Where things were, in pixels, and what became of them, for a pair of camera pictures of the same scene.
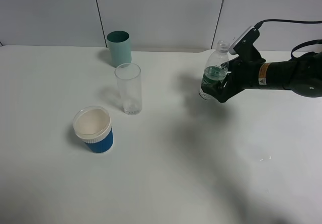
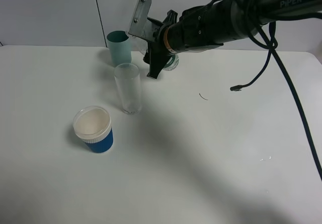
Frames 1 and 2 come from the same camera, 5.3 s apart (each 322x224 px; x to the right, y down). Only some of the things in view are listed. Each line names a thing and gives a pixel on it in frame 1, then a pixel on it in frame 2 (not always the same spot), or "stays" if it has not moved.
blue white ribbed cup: (93, 125) stays
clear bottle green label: (214, 73) → (173, 63)
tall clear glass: (129, 78) stays
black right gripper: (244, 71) → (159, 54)
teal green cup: (119, 43) stays
